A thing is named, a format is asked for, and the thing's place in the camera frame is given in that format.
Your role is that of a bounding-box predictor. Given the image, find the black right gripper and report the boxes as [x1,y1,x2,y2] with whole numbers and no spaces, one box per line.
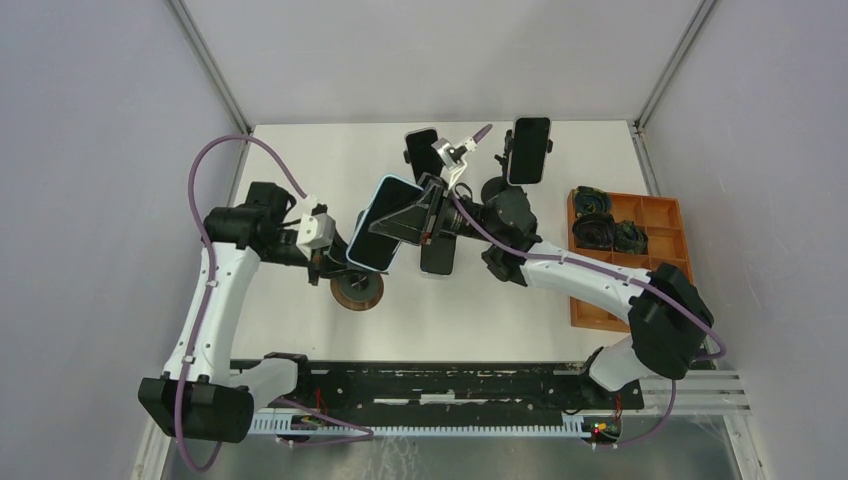
[368,172,501,246]

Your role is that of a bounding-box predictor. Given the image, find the phone with light blue case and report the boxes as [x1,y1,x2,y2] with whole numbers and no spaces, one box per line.
[346,174,424,272]

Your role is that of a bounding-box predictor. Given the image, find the phone with white case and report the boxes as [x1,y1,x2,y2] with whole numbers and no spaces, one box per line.
[419,236,457,276]

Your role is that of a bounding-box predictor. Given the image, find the wooden-base black plate stand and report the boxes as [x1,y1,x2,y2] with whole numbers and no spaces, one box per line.
[330,272,384,312]

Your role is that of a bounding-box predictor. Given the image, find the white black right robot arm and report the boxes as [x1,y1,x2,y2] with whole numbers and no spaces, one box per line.
[347,174,714,408]

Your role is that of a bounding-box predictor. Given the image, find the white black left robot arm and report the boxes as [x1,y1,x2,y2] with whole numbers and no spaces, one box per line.
[138,182,348,443]

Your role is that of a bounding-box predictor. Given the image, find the phone on middle stand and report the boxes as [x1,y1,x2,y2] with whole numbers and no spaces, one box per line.
[404,128,443,186]

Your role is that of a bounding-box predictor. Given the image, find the blue yellow rolled tie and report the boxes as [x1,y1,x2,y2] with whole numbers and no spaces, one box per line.
[572,185,612,218]

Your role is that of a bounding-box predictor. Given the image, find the dark brown rolled tie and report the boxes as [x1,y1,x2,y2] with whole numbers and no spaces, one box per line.
[572,212,615,251]

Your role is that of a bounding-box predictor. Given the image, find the green blue rolled tie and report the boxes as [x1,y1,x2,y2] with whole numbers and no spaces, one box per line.
[613,220,649,255]

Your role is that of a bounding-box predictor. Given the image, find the orange compartment tray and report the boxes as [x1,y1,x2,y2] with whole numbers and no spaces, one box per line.
[566,188,696,335]

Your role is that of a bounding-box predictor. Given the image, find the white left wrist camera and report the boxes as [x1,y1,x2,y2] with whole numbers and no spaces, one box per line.
[296,195,335,258]

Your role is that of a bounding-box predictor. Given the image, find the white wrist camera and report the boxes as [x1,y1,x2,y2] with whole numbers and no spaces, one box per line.
[431,124,493,191]
[296,195,335,258]

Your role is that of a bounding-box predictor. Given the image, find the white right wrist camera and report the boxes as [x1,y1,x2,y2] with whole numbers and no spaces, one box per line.
[431,124,493,191]

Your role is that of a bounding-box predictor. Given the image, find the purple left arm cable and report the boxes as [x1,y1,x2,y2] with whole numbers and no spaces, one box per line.
[173,135,376,473]

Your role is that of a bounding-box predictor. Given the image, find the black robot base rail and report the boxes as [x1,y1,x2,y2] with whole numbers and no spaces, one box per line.
[285,360,645,427]

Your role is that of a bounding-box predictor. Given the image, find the white slotted cable duct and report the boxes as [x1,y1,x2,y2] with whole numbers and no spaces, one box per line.
[248,409,618,442]

